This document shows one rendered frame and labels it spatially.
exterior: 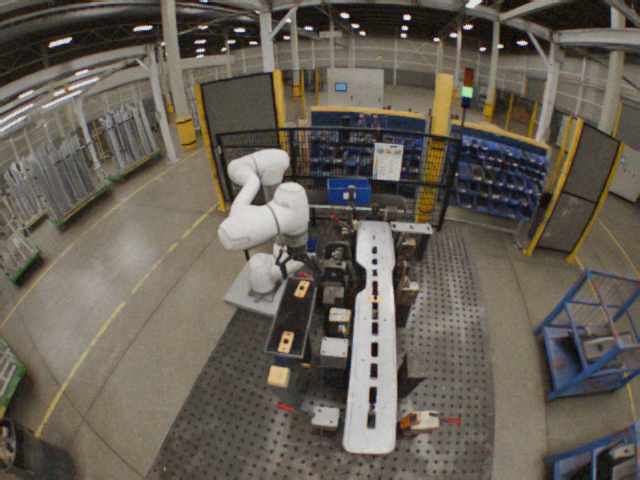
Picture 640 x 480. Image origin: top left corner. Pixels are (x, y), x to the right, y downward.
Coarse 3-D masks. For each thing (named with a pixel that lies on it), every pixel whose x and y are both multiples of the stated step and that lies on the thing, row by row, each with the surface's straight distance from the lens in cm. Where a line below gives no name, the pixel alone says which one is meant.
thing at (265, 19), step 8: (296, 8) 524; (264, 16) 541; (288, 16) 525; (264, 24) 537; (280, 24) 529; (264, 32) 535; (272, 32) 533; (264, 40) 533; (272, 40) 538; (264, 48) 532; (272, 48) 539; (264, 56) 531; (272, 56) 535; (264, 64) 531; (272, 64) 532
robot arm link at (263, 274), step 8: (256, 256) 146; (264, 256) 145; (272, 256) 150; (248, 264) 148; (256, 264) 142; (264, 264) 142; (272, 264) 146; (248, 272) 149; (256, 272) 143; (264, 272) 143; (272, 272) 146; (280, 272) 149; (256, 280) 147; (264, 280) 146; (272, 280) 150; (256, 288) 153; (264, 288) 152; (272, 288) 156
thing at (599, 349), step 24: (576, 288) 259; (624, 288) 322; (552, 312) 280; (552, 336) 292; (576, 336) 251; (600, 336) 287; (624, 336) 325; (552, 360) 272; (576, 360) 303; (600, 360) 229; (576, 384) 250; (600, 384) 320; (624, 384) 351
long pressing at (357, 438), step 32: (384, 224) 170; (384, 256) 145; (384, 288) 128; (384, 320) 117; (352, 352) 107; (384, 352) 109; (352, 384) 102; (384, 384) 103; (352, 416) 99; (384, 416) 100; (352, 448) 97; (384, 448) 99
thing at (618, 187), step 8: (624, 152) 1168; (632, 152) 1207; (624, 160) 1177; (632, 160) 1221; (624, 168) 1197; (632, 168) 1237; (616, 176) 1176; (624, 176) 1214; (632, 176) 1255; (616, 184) 1194; (624, 184) 1233; (632, 184) 1275; (608, 192) 1183; (616, 192) 1215; (624, 192) 1254; (632, 192) 1297; (632, 200) 1322
